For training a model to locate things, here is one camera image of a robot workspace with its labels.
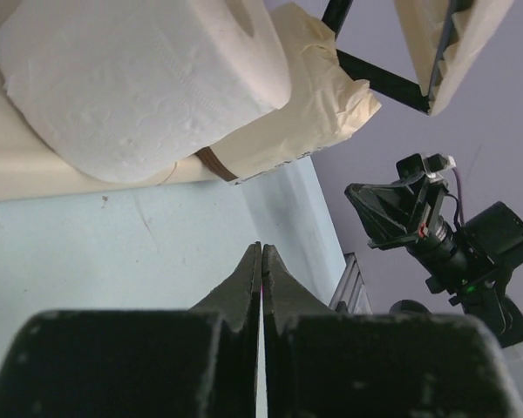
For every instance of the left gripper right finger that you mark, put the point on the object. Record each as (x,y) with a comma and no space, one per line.
(320,363)

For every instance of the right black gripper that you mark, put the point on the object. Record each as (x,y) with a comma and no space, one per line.
(406,213)

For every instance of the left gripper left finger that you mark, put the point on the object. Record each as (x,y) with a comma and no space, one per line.
(197,362)

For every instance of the cream paper roll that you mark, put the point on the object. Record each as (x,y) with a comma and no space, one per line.
(326,106)

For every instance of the beige three-tier shelf rack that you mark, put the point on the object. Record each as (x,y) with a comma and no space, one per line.
(444,40)

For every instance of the unwrapped white paper roll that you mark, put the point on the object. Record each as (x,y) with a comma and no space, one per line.
(122,89)

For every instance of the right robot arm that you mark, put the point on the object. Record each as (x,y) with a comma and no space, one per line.
(497,232)

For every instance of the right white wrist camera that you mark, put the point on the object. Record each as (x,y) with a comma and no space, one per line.
(437,163)

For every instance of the aluminium rail frame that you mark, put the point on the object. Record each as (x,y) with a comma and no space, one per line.
(350,296)

